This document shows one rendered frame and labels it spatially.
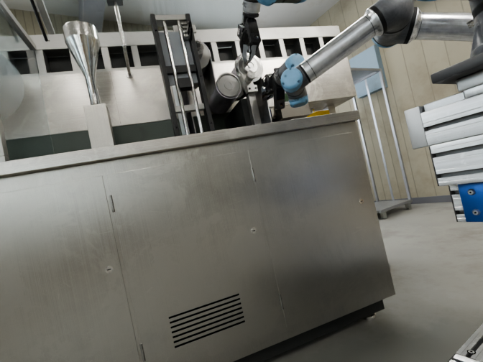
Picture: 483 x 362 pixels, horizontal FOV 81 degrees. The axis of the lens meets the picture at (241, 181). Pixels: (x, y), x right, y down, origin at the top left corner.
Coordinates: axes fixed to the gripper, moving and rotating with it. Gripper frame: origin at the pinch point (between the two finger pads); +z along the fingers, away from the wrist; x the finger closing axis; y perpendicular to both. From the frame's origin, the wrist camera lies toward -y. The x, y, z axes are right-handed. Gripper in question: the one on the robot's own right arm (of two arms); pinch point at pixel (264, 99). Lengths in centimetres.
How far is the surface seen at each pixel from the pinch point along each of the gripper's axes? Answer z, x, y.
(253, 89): -9.4, 9.3, 2.4
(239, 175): -29, 31, -36
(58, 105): 30, 97, 19
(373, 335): -32, -8, -109
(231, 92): -2.3, 17.4, 4.7
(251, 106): -7.1, 10.9, -4.9
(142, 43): 31, 51, 49
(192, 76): -12.5, 36.6, 9.4
